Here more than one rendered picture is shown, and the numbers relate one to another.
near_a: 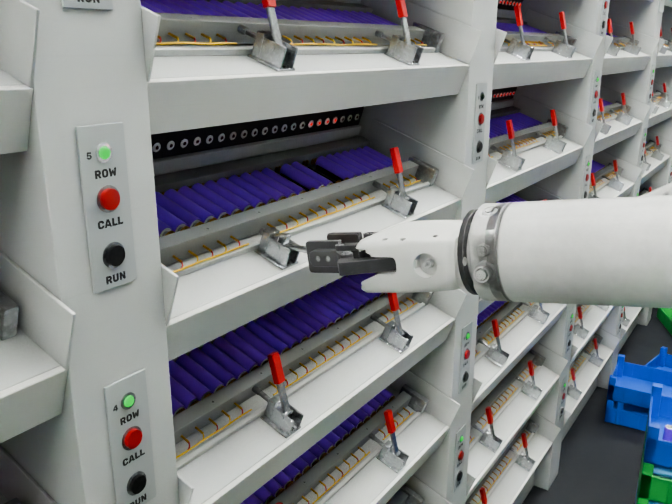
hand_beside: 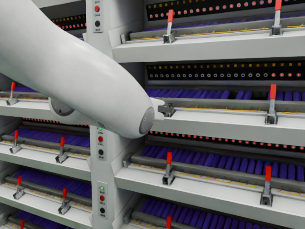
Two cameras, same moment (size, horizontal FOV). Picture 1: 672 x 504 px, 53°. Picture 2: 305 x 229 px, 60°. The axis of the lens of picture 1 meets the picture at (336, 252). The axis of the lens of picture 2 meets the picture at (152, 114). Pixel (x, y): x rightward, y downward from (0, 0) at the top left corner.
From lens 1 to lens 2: 0.89 m
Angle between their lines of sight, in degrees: 82
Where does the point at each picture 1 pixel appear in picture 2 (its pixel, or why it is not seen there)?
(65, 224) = not seen: hidden behind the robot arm
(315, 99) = (184, 54)
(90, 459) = (91, 137)
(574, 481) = not seen: outside the picture
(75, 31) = (95, 37)
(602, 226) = not seen: hidden behind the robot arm
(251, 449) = (150, 178)
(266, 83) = (154, 48)
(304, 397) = (188, 182)
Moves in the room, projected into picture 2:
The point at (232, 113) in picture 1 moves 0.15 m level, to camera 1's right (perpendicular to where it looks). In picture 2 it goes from (143, 58) to (148, 52)
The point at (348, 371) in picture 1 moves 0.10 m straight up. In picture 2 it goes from (219, 190) to (221, 153)
